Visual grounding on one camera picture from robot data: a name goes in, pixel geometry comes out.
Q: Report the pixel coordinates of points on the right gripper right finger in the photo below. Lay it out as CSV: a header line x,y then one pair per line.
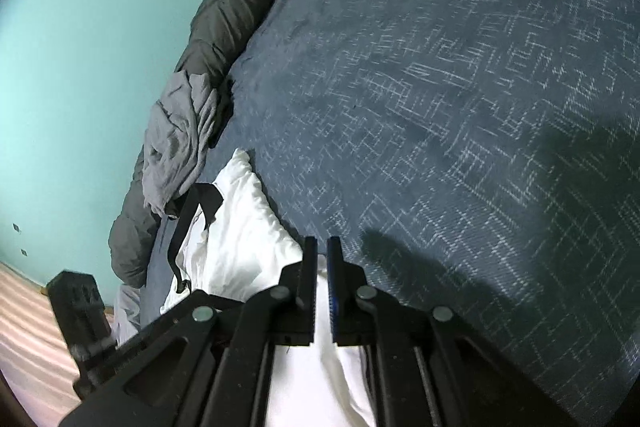
x,y
428,368

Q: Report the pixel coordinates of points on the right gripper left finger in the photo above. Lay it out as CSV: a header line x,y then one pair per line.
x,y
207,361

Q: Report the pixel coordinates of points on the white polo shirt black trim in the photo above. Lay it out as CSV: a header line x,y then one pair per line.
x,y
242,252

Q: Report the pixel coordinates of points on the black garment under grey cloth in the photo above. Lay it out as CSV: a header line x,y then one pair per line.
x,y
200,195

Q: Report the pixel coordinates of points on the light grey crumpled garment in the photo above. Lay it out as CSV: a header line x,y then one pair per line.
x,y
176,139

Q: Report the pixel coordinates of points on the blue patterned bed sheet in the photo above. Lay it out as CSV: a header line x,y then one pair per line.
x,y
478,153

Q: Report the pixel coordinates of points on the dark grey rolled duvet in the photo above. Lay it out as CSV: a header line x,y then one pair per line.
x,y
219,33

